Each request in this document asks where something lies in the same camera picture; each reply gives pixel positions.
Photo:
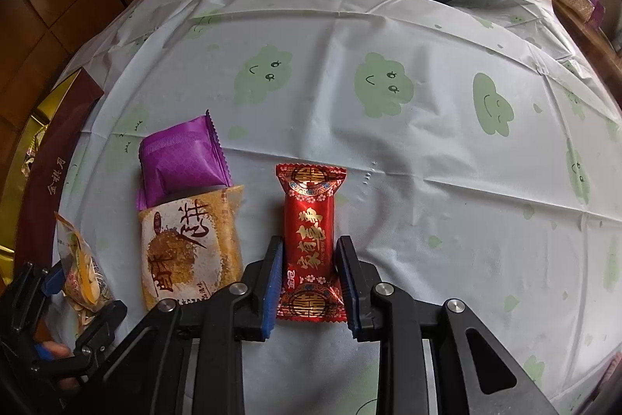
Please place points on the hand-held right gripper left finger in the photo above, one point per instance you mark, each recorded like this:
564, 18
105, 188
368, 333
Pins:
273, 283

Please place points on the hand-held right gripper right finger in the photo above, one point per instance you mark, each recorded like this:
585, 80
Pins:
346, 283

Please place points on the brown and gold gift box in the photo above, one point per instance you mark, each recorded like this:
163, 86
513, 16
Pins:
48, 162

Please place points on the red candy packet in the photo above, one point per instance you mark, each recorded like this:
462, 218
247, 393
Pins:
308, 230

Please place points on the person's left hand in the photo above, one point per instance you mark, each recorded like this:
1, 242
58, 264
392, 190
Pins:
60, 350

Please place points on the white tablecloth with green clouds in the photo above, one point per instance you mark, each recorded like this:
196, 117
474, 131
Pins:
388, 162

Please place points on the yellow sunflower seed packet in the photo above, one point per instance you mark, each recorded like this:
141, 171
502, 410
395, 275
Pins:
85, 269

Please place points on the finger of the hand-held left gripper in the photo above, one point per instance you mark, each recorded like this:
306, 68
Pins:
53, 281
104, 320

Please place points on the purple snack packet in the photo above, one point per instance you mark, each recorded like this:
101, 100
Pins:
180, 157

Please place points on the orange pastry packet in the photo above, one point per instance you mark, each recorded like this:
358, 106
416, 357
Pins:
189, 249

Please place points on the wooden side table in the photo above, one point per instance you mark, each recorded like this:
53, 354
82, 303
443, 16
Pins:
593, 40

